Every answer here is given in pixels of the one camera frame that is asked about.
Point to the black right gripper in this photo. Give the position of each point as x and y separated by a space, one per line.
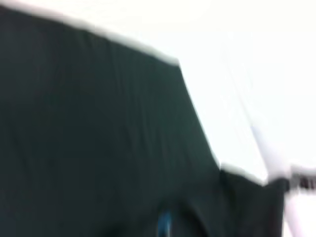
304 179

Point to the black shirt with FREE print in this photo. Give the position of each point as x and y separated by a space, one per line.
98 135

